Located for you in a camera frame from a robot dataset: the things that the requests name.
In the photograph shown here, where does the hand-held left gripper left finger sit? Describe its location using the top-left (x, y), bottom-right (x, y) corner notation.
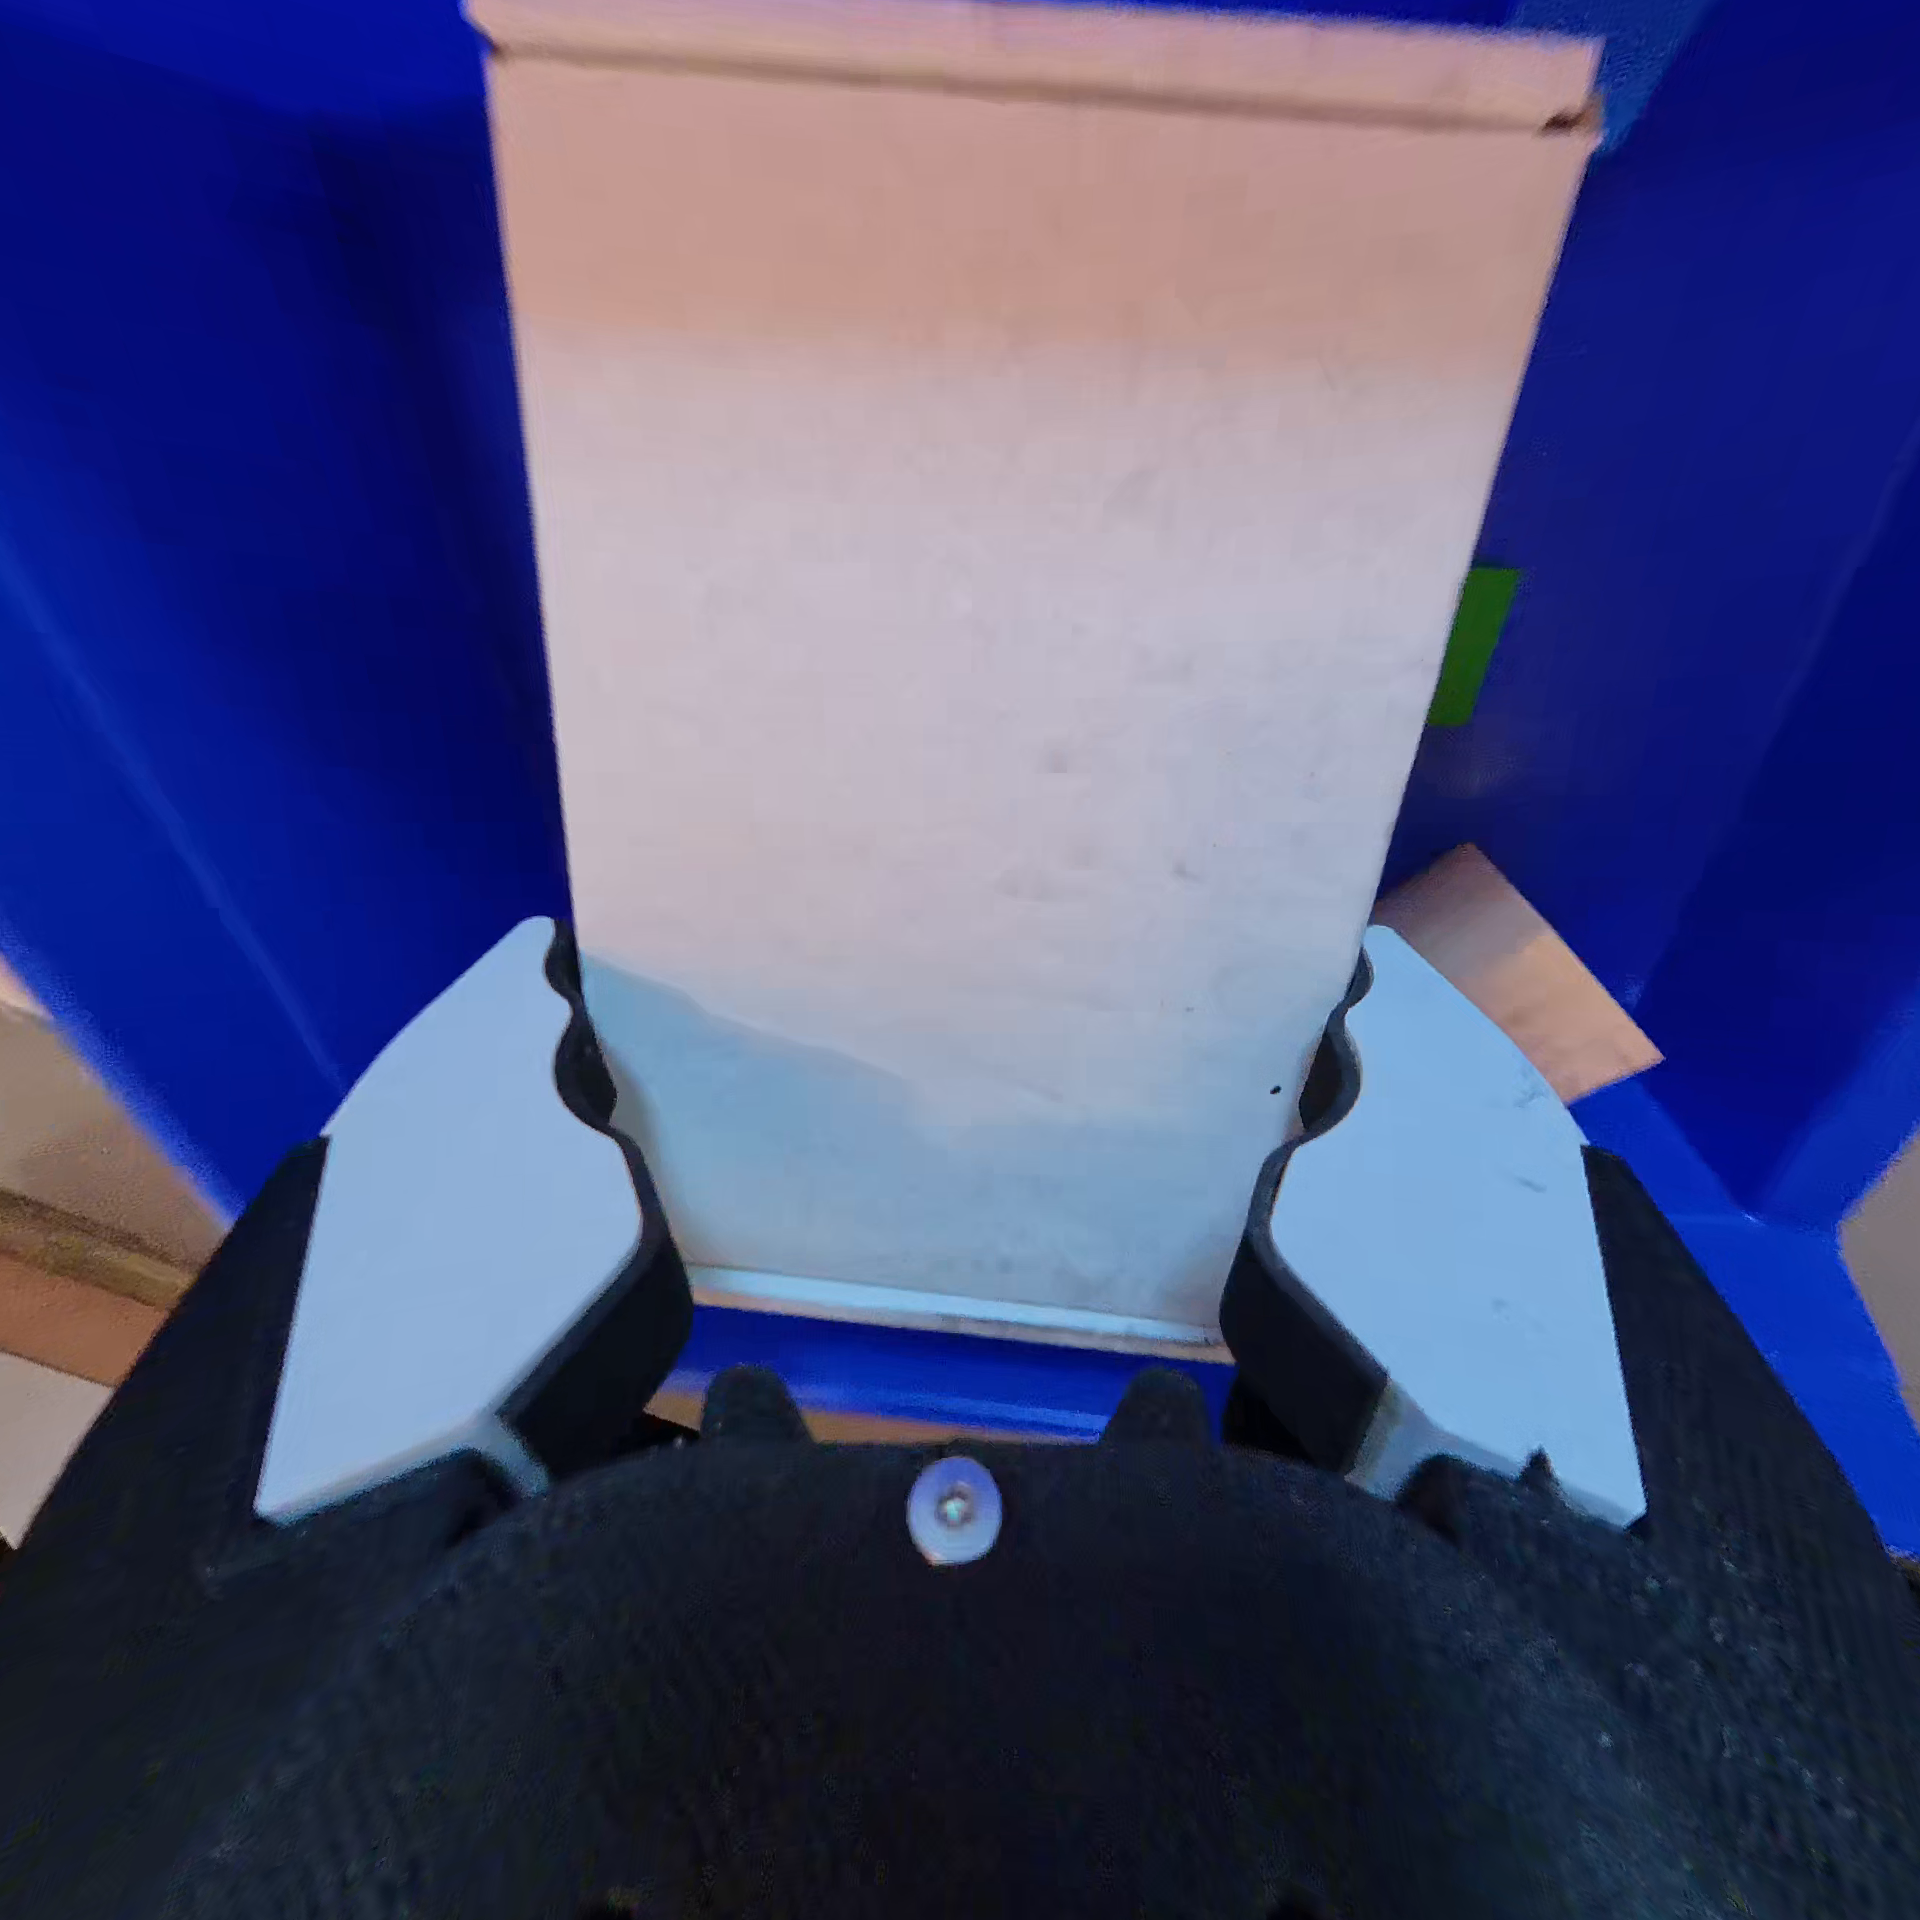
top-left (250, 913), bottom-right (696, 1526)

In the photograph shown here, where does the striped wooden cube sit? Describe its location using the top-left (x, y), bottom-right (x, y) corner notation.
top-left (1372, 843), bottom-right (1666, 1105)

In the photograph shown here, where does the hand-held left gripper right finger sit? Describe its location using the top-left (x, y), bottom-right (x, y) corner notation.
top-left (1218, 921), bottom-right (1653, 1531)

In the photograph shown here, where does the white cardboard box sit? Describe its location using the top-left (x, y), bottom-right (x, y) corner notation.
top-left (461, 0), bottom-right (1606, 1366)

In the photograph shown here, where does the blue plastic bin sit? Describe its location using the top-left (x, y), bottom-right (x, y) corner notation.
top-left (0, 0), bottom-right (1920, 1561)

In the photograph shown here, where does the green cube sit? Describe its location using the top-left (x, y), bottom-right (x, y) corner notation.
top-left (1423, 565), bottom-right (1527, 731)

